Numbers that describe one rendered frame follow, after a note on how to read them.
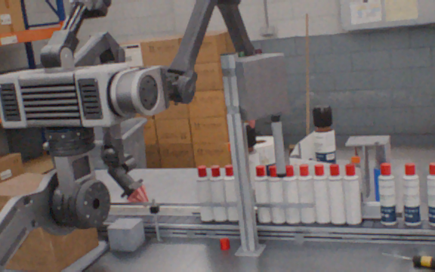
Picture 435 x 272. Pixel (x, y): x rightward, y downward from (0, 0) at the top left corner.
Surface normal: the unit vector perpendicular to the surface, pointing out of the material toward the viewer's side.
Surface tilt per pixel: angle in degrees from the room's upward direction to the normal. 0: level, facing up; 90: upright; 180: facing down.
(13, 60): 90
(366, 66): 90
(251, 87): 90
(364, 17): 89
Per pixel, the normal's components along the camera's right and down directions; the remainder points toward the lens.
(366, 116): -0.45, 0.24
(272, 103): 0.57, 0.11
